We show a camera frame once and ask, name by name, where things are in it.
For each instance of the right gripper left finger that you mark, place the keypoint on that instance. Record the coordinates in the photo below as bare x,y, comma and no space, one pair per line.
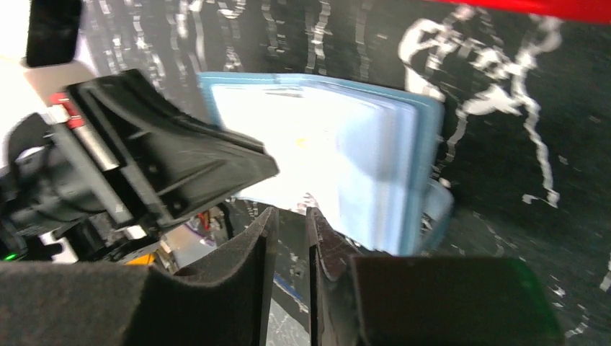
221,299

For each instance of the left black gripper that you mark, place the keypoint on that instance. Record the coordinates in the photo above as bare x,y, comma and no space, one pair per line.
110,162

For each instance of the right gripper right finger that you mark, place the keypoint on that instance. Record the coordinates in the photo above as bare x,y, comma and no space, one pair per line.
366,299

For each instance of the blue card holder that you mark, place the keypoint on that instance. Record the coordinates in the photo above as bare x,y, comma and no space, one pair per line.
388,200

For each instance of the red plastic bin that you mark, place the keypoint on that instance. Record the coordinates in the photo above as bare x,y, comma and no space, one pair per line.
590,11

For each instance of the white credit card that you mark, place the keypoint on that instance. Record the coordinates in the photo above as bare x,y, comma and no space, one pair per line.
300,128

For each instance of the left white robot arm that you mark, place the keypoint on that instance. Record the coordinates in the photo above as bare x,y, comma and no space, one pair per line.
49,65

